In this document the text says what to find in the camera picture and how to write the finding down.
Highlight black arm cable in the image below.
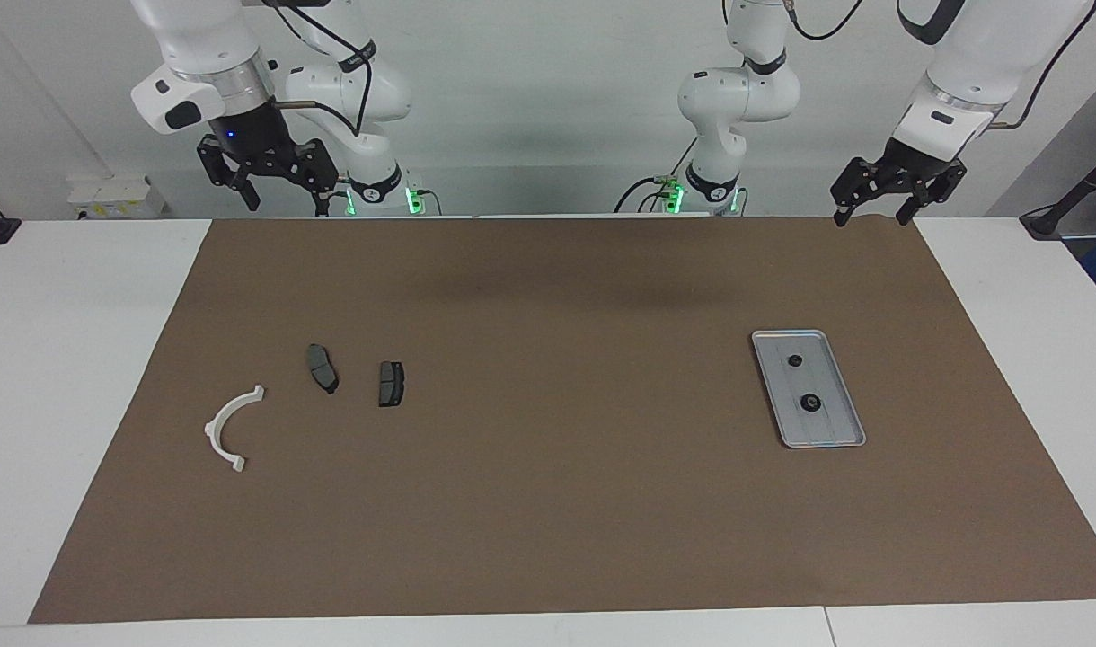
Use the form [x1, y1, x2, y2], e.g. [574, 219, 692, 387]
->
[265, 0, 375, 136]
[782, 0, 1096, 131]

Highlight brown table mat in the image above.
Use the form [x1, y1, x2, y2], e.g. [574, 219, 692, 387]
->
[27, 216, 1096, 625]

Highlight curved dark brake pad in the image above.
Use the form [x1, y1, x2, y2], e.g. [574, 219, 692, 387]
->
[305, 343, 340, 396]

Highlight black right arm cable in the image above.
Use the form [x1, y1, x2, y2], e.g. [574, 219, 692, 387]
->
[265, 0, 375, 136]

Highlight white power strip box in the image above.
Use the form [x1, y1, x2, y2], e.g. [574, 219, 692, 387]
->
[67, 175, 167, 221]

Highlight silver metal tray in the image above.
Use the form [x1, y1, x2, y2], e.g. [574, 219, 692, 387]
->
[750, 329, 868, 449]

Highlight rectangular dark brake pad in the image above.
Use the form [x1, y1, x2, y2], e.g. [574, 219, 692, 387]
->
[377, 360, 407, 409]

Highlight white curved plastic bracket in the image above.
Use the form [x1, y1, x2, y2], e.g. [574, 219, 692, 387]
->
[203, 385, 267, 474]

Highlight black left base cables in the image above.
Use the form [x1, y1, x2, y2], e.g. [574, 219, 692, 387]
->
[614, 135, 697, 214]

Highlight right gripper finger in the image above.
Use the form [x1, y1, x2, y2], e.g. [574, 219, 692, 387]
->
[198, 137, 260, 213]
[287, 139, 340, 217]

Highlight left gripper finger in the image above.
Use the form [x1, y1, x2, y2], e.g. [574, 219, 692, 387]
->
[897, 164, 967, 226]
[831, 159, 890, 226]

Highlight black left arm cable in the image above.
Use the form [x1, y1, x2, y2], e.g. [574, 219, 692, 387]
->
[782, 0, 1096, 131]

